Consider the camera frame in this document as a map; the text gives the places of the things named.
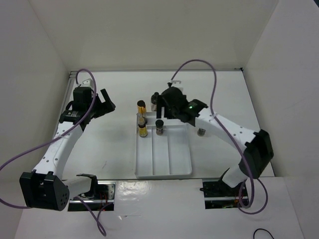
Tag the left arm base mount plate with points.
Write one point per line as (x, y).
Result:
(102, 200)

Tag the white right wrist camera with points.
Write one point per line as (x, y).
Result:
(175, 83)

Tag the white plastic organizer tray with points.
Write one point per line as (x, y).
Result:
(163, 156)

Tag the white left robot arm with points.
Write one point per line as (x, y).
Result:
(43, 187)

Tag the aluminium table edge rail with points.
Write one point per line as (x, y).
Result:
(67, 99)

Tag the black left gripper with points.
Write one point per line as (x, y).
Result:
(105, 107)

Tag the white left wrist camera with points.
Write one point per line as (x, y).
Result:
(87, 83)

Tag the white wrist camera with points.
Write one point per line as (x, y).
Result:
(175, 83)
(87, 83)

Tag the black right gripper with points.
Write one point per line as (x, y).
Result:
(161, 102)

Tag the yellow oil bottle tan cap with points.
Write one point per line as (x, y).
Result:
(142, 127)

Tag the gold capped glass grinder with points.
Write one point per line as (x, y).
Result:
(141, 106)

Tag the black cap spice jar front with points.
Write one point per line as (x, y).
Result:
(201, 132)

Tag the black cap spice jar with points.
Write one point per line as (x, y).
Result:
(201, 132)
(159, 127)

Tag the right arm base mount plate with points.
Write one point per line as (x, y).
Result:
(220, 196)

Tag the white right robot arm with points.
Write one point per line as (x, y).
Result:
(255, 147)

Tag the black top shaker brown spice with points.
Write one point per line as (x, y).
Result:
(154, 99)

